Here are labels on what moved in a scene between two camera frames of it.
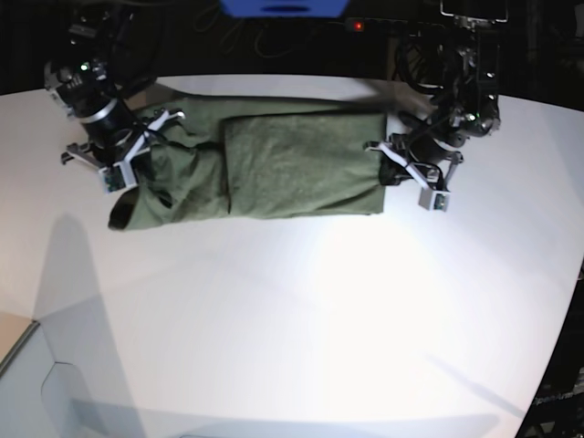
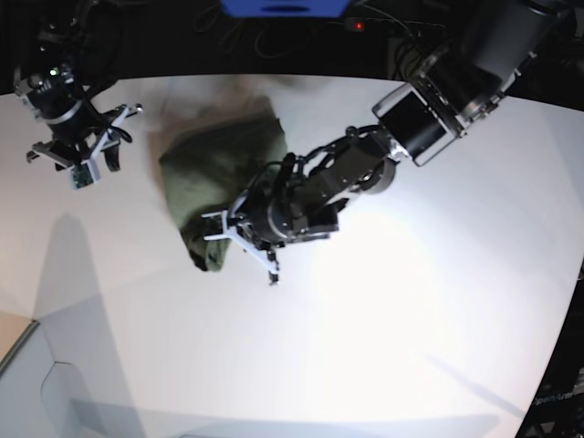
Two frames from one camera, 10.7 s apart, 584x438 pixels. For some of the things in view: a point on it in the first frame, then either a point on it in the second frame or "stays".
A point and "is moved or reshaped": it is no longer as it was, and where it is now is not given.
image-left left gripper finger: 81,152 → 40,150
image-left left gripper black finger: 143,165 → 111,155
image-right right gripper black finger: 390,172 → 215,225
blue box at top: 286,9 stays
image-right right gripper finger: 455,158 → 269,260
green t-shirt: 216,156 is moved or reshaped
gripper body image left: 116,139 → 87,132
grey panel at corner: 40,398 stays
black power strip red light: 391,26 stays
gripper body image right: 426,154 → 272,211
